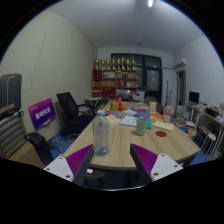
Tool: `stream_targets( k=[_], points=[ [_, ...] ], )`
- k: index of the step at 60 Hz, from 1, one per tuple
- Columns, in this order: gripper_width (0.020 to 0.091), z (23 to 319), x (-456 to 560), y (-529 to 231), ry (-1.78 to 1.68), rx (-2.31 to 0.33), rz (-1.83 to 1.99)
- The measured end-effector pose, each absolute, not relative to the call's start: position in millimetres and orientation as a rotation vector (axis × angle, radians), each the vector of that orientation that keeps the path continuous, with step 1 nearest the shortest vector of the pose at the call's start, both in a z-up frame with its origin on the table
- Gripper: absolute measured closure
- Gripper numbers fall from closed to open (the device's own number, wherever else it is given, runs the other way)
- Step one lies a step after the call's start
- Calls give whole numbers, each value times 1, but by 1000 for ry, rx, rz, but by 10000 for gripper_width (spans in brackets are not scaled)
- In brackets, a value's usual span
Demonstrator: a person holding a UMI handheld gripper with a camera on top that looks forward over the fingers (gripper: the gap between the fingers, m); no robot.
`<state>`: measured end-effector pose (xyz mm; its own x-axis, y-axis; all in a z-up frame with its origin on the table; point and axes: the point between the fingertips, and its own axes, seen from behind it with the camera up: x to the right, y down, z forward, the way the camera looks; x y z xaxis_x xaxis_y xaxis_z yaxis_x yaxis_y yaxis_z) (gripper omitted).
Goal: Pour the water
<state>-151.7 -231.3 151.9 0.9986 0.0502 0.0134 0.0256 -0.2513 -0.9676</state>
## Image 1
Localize wooden shelf unit with trophies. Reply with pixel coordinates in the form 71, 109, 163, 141
91, 56, 138, 98

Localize purple sign board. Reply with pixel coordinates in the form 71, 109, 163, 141
27, 97, 57, 132

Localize pink flowers in white pot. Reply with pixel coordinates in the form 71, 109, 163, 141
162, 105, 175, 124

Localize brown padded chair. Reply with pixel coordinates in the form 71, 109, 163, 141
143, 96, 164, 114

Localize black office chair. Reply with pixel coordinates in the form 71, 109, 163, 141
55, 91, 96, 136

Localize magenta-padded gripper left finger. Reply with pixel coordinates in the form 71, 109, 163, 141
43, 143, 95, 187

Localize white wall air conditioner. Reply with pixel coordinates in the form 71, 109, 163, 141
174, 57, 188, 68

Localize grey striped chair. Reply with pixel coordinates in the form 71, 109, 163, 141
0, 111, 28, 160

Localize dark glass door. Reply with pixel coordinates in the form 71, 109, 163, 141
110, 53, 163, 104

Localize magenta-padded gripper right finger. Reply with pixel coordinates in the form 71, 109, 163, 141
129, 143, 185, 185

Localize flat round red coaster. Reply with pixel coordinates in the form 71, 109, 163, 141
155, 130, 168, 138

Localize orange and white carton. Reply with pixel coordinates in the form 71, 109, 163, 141
148, 101, 158, 114

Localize pink flat box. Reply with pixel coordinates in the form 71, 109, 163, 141
132, 106, 149, 113

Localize white paper booklet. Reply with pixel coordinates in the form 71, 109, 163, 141
119, 115, 138, 127

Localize pale yellow envelope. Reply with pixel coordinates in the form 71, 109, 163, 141
152, 120, 175, 132

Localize small round white table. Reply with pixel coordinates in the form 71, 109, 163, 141
84, 96, 103, 111

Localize cluttered wooden side desk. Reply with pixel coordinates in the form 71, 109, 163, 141
186, 103, 224, 158

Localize pale yellow notebook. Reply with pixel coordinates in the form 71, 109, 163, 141
106, 114, 123, 124

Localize yellow gift box red ribbon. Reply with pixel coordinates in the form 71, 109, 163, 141
110, 97, 129, 112

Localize black case with tan trim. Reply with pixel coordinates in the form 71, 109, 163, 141
0, 73, 23, 118

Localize clear plastic water bottle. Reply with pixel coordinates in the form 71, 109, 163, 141
91, 109, 111, 157

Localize pale green cup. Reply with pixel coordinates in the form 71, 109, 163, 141
135, 116, 149, 137

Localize white round stool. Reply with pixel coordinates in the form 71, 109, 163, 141
200, 132, 218, 154

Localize black computer monitor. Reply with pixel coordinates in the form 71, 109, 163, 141
188, 91, 200, 105

